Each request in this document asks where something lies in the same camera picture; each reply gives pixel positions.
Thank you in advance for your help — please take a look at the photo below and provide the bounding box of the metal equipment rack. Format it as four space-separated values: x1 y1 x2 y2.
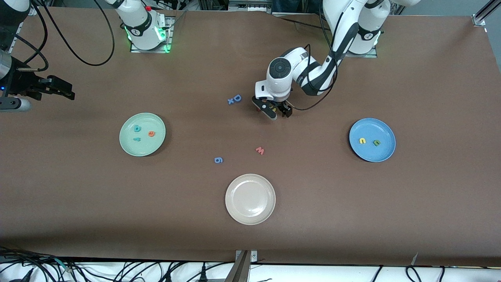
228 0 271 12

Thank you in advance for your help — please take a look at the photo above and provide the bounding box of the person in blue jeans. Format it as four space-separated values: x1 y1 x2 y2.
272 0 323 12

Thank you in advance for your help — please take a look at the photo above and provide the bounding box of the blue plate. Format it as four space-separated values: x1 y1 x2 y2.
349 118 396 163

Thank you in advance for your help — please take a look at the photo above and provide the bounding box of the beige plate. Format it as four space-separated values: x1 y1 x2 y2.
225 174 276 226

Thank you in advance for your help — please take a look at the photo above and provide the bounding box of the light green plate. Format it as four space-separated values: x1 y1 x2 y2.
119 112 166 157

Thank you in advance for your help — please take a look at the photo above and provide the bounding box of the brown table cover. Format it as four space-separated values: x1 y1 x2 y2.
0 7 501 268

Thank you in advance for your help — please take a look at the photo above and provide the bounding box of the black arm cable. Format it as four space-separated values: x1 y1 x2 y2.
290 0 338 111
0 0 115 72

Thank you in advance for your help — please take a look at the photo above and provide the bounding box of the aluminium frame rail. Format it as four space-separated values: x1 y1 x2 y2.
472 0 501 27
8 4 39 51

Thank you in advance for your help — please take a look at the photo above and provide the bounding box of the small metal bracket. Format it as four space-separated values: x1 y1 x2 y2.
236 250 258 263

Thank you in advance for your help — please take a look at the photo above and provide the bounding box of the aluminium profile post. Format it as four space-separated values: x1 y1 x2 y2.
225 251 251 282

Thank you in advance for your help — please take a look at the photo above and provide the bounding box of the teal cable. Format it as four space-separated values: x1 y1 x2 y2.
54 257 75 272

